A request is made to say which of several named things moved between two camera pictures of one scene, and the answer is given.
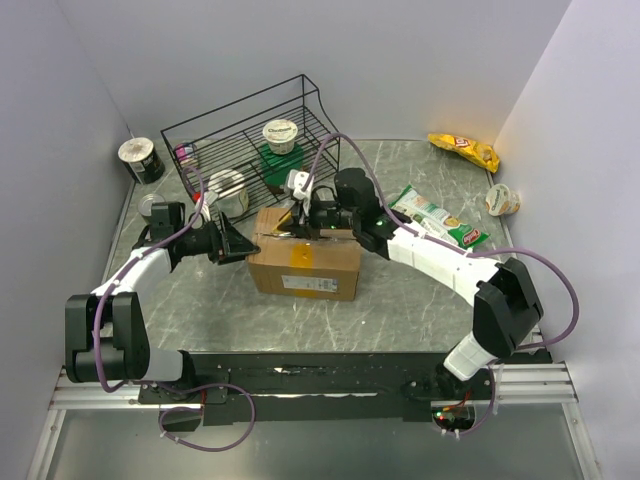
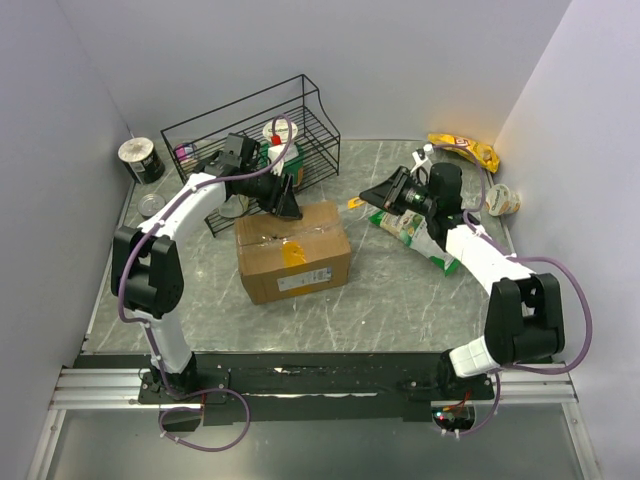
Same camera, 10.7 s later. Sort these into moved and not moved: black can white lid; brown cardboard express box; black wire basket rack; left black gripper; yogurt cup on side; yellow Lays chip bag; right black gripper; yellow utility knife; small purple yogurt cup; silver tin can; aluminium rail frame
Moved: brown cardboard express box; yellow utility knife; right black gripper; left black gripper
Not moved: black wire basket rack; yogurt cup on side; small purple yogurt cup; black can white lid; aluminium rail frame; yellow Lays chip bag; silver tin can
